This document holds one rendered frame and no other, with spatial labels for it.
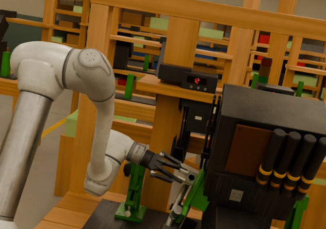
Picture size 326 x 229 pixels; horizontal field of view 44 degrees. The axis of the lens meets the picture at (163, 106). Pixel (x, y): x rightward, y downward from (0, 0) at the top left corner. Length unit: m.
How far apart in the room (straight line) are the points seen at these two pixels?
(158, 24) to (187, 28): 6.65
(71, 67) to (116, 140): 0.57
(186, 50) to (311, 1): 10.05
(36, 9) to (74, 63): 11.40
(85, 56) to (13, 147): 0.34
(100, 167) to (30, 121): 0.44
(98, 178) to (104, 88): 0.50
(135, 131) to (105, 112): 0.70
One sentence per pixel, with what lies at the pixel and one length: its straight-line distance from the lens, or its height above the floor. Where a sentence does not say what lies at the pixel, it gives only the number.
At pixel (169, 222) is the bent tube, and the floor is 1.00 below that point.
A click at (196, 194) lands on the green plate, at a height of 1.16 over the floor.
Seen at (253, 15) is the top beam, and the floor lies 1.91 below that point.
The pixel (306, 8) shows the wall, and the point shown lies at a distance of 11.83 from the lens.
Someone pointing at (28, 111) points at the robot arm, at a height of 1.51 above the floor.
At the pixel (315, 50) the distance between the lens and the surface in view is 11.26.
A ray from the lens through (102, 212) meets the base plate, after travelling 2.01.
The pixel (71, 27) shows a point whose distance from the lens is 11.56.
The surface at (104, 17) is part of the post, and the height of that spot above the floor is 1.79.
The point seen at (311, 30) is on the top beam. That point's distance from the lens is 1.96.
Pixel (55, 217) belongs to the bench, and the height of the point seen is 0.88.
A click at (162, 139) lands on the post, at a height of 1.25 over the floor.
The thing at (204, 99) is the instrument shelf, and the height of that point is 1.51.
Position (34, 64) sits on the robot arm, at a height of 1.64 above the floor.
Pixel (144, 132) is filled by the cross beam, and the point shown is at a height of 1.25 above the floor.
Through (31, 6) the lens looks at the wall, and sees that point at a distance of 12.68.
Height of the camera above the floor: 1.84
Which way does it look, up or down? 12 degrees down
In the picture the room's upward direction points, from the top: 9 degrees clockwise
